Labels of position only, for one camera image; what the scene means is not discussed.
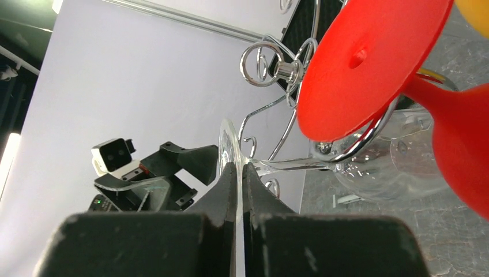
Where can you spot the chrome wine glass rack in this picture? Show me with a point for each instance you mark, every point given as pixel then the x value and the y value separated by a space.
pixel 269 61

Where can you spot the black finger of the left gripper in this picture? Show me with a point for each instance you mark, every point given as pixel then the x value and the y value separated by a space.
pixel 200 162

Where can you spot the yellow plastic wine glass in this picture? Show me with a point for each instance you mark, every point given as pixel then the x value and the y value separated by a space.
pixel 475 13

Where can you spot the red plastic wine glass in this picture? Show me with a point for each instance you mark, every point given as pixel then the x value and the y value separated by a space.
pixel 371 54

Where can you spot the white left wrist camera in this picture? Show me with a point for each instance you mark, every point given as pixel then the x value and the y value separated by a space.
pixel 114 157

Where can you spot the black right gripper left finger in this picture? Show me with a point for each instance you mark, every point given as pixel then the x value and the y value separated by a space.
pixel 196 242

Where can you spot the black poker chip case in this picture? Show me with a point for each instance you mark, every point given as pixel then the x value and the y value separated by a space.
pixel 300 27

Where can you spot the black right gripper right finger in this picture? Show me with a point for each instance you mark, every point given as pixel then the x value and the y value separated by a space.
pixel 280 242

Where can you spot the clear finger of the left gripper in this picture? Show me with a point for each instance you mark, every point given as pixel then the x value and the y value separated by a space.
pixel 150 195

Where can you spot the clear wine glass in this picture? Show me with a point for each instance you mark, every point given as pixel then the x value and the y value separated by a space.
pixel 397 169

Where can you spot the aluminium frame post left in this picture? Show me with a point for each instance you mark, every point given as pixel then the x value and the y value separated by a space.
pixel 189 19

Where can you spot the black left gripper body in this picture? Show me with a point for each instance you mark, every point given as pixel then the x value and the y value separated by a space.
pixel 162 163

